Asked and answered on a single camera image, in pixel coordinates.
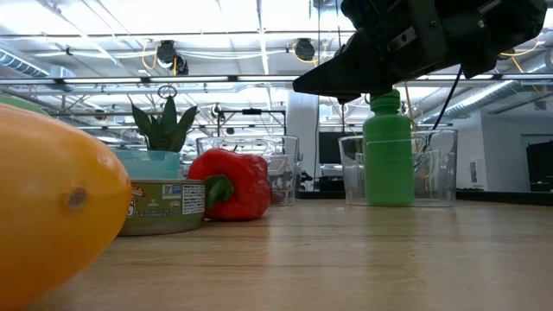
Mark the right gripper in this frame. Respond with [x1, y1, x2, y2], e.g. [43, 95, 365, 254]
[292, 0, 548, 105]

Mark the green plastic bottle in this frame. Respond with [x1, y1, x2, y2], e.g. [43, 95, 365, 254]
[361, 88, 416, 207]

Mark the red bell pepper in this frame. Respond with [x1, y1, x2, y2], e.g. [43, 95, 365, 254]
[188, 148, 273, 222]

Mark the tuna can pull tab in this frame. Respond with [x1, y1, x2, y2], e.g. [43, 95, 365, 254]
[117, 179, 207, 238]

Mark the yellow mango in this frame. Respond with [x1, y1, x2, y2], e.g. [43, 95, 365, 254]
[0, 103, 133, 310]

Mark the green apple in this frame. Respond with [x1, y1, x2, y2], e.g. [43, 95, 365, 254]
[0, 94, 48, 117]

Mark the black ceiling fixture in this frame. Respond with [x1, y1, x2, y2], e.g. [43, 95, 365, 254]
[293, 37, 316, 62]
[155, 39, 190, 77]

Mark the black computer monitor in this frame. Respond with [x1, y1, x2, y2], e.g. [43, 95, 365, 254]
[318, 131, 364, 165]

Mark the clear plastic bin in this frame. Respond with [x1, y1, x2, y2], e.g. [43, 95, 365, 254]
[195, 135, 300, 207]
[338, 128, 459, 208]

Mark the snake plant white pot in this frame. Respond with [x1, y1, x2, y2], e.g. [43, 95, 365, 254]
[129, 95, 200, 152]

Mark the black equipment rack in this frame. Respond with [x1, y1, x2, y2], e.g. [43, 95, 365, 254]
[525, 140, 553, 194]

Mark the teal plastic tray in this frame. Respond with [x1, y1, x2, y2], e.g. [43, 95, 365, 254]
[110, 149, 182, 181]

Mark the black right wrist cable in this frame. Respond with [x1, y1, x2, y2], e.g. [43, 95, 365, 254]
[431, 64, 464, 130]

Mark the black distant frame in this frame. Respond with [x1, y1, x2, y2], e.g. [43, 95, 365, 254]
[214, 107, 288, 138]

